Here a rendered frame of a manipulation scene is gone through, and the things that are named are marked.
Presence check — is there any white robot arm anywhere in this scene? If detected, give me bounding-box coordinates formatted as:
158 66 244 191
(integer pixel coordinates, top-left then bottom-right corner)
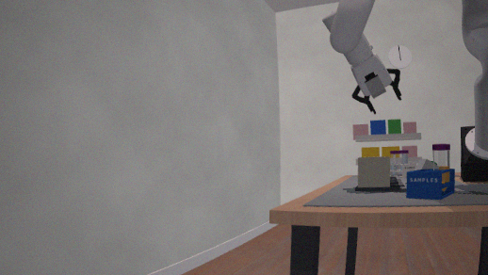
322 0 488 160

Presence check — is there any white tube rack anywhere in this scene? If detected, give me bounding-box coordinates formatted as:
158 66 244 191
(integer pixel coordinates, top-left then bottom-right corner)
390 163 416 178

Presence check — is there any blue tube rack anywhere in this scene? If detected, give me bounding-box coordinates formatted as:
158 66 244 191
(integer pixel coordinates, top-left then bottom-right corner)
406 169 455 200

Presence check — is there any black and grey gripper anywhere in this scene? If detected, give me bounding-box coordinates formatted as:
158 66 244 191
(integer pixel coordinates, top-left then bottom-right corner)
350 53 401 114

